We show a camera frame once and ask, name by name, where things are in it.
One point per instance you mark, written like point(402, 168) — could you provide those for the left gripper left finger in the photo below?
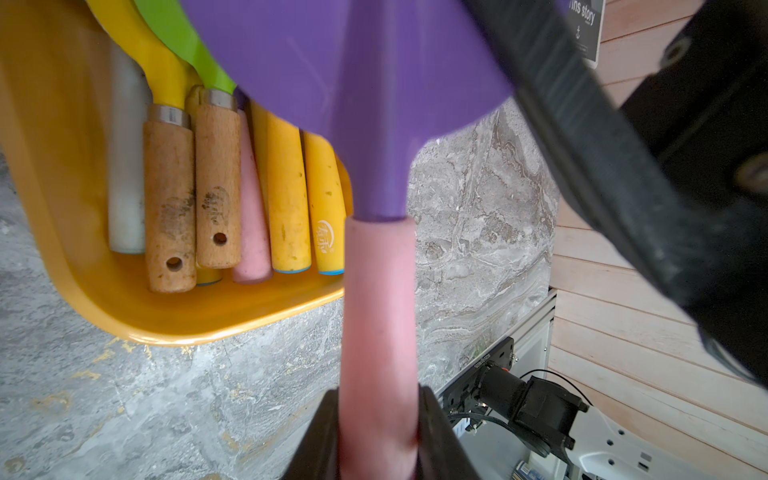
point(317, 454)

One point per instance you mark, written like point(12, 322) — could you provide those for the green shovel wooden handle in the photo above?
point(217, 137)

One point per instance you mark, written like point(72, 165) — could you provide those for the yellow storage box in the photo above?
point(55, 116)

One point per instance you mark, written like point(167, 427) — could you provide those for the yellow scoop wooden handle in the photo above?
point(168, 149)

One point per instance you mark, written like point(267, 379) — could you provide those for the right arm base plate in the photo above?
point(484, 392)

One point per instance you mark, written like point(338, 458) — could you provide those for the black and white book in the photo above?
point(585, 20)

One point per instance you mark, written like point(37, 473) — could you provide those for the light blue shovel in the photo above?
point(129, 102)

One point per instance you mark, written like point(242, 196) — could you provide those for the yellow scoop blue tip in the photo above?
point(326, 204)

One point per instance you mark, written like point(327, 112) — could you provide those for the yellow scoop blue-tipped handle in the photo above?
point(281, 170)

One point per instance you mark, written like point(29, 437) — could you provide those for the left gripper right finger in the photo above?
point(440, 454)

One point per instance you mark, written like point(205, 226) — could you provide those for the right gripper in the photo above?
point(703, 116)

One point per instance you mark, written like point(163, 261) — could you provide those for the purple shovel pink handle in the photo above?
point(255, 265)
point(378, 80)

